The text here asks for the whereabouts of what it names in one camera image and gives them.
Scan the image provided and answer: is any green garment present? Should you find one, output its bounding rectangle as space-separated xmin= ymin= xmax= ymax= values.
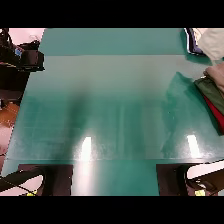
xmin=194 ymin=76 xmax=224 ymax=116

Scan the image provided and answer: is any red garment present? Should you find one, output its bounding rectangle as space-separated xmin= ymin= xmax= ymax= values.
xmin=202 ymin=94 xmax=224 ymax=134

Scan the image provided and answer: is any dark purple garment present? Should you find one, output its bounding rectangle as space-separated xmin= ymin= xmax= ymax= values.
xmin=183 ymin=28 xmax=204 ymax=56

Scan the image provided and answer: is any pale grey garment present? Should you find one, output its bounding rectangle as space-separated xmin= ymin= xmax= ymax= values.
xmin=193 ymin=28 xmax=224 ymax=62

